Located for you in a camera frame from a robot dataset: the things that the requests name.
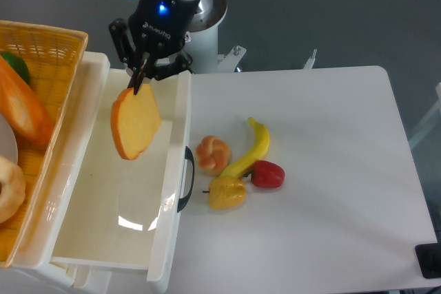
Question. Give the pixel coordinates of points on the white drawer cabinet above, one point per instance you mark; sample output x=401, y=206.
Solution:
x=32, y=269

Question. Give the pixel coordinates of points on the black device at edge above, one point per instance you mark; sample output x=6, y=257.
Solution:
x=428, y=256

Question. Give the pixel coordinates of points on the orange bread slice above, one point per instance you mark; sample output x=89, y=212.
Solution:
x=134, y=120

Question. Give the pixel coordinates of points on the orange baguette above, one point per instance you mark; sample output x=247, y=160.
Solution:
x=22, y=108

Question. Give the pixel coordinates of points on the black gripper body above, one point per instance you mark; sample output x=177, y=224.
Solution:
x=158, y=27

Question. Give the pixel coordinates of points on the green fruit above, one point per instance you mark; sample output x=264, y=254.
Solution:
x=17, y=64

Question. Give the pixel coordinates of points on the red bell pepper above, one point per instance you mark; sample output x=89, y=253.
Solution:
x=267, y=175

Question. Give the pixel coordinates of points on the white upper drawer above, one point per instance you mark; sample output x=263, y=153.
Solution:
x=122, y=214

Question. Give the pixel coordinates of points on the beige bagel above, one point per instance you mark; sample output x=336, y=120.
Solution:
x=12, y=188

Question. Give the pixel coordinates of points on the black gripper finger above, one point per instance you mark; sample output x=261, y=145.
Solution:
x=150, y=70
x=134, y=58

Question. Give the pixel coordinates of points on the braided bread roll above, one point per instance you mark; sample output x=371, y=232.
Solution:
x=213, y=155

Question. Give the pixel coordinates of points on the orange woven basket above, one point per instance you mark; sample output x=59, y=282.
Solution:
x=52, y=55

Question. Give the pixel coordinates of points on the yellow banana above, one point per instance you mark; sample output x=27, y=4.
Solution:
x=257, y=152

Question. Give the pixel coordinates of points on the yellow bell pepper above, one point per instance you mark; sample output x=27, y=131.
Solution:
x=225, y=192

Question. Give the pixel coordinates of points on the black drawer handle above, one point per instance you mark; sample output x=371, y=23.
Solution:
x=188, y=177

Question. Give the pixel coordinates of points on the white plate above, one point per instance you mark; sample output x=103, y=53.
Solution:
x=8, y=141

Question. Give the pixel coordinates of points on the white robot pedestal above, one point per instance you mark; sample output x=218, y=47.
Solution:
x=201, y=41

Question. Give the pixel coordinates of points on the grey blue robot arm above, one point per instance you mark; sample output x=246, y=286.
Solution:
x=150, y=43

